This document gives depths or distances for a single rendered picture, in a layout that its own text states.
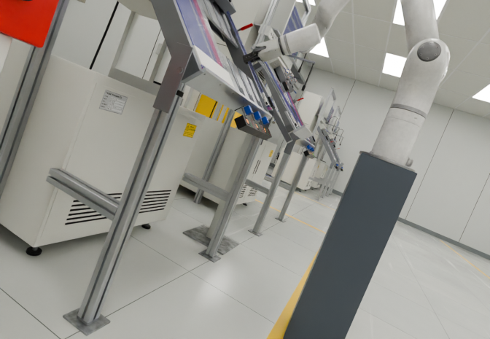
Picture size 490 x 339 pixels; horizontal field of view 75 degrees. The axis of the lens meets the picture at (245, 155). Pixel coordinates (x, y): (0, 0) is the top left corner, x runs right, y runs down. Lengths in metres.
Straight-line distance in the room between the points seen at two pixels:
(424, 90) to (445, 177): 7.83
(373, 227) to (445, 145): 7.95
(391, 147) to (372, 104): 7.84
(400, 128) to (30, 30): 1.03
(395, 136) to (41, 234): 1.16
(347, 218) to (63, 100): 0.97
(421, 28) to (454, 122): 7.87
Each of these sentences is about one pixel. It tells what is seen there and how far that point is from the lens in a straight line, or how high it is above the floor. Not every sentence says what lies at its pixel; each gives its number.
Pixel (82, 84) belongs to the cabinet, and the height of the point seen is 0.57.
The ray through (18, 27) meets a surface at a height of 0.64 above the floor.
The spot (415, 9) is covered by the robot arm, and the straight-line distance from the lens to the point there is 1.34.
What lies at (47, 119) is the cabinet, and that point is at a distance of 1.15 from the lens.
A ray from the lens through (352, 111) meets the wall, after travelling 8.97.
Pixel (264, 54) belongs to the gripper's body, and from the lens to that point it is 1.42.
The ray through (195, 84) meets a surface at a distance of 0.90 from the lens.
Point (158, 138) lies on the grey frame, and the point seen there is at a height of 0.52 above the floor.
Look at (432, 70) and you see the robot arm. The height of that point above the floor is 1.01.
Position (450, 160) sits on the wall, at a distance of 9.04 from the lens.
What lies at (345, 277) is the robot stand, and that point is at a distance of 1.18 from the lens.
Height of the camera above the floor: 0.62
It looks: 4 degrees down
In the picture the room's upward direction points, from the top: 22 degrees clockwise
